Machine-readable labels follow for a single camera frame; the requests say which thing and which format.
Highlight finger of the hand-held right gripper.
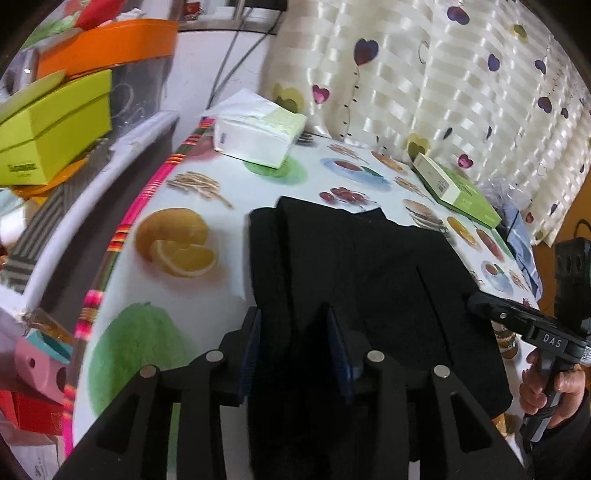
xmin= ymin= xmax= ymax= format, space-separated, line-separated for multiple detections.
xmin=466 ymin=292 xmax=542 ymax=334

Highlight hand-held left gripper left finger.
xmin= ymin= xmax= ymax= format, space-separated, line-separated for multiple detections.
xmin=53 ymin=305 xmax=263 ymax=480

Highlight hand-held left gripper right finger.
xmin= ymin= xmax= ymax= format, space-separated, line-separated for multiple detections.
xmin=318 ymin=305 xmax=529 ymax=480

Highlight black pants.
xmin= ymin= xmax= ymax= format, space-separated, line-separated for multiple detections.
xmin=248 ymin=196 xmax=514 ymax=480

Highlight person's right forearm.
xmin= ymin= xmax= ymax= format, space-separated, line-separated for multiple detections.
xmin=530 ymin=388 xmax=591 ymax=480

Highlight person's right hand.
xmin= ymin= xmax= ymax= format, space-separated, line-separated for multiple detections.
xmin=519 ymin=352 xmax=591 ymax=428

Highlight blue checked cloth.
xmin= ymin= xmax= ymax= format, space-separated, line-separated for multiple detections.
xmin=501 ymin=203 xmax=544 ymax=297

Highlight wooden cabinet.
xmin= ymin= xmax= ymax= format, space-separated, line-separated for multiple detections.
xmin=531 ymin=185 xmax=591 ymax=324

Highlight clear plastic bag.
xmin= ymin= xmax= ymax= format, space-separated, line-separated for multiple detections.
xmin=480 ymin=178 xmax=533 ymax=214

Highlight green white flat box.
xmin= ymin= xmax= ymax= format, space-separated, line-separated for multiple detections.
xmin=411 ymin=153 xmax=503 ymax=230

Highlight fruit print tablecloth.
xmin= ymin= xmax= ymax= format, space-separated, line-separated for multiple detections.
xmin=62 ymin=117 xmax=543 ymax=467

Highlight teal box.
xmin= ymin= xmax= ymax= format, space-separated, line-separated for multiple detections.
xmin=25 ymin=329 xmax=75 ymax=366

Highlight pink box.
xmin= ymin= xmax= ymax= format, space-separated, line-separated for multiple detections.
xmin=13 ymin=339 xmax=71 ymax=403

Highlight white green tissue pack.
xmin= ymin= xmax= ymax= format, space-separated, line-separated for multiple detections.
xmin=203 ymin=89 xmax=308 ymax=169

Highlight white shelf board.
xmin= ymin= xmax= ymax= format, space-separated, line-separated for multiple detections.
xmin=21 ymin=111 xmax=181 ymax=315

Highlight red box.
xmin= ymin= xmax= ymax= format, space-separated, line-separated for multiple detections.
xmin=0 ymin=390 xmax=64 ymax=435

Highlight grey striped box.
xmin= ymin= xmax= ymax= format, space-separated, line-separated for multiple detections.
xmin=0 ymin=138 xmax=112 ymax=289

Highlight heart print curtain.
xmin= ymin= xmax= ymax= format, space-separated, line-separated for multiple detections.
xmin=261 ymin=0 xmax=591 ymax=247

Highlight dark transparent container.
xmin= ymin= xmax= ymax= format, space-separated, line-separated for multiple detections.
xmin=111 ymin=58 xmax=179 ymax=139

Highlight lime green box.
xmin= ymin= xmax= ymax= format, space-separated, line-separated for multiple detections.
xmin=0 ymin=69 xmax=114 ymax=186

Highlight orange box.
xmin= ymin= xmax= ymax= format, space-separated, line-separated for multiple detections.
xmin=36 ymin=19 xmax=180 ymax=80

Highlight pale green box lid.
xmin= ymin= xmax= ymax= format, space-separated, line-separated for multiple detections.
xmin=0 ymin=69 xmax=68 ymax=125

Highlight red snack packet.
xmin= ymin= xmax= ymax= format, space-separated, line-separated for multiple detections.
xmin=74 ymin=0 xmax=126 ymax=29

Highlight black cable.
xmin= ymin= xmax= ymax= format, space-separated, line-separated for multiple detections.
xmin=205 ymin=0 xmax=288 ymax=112

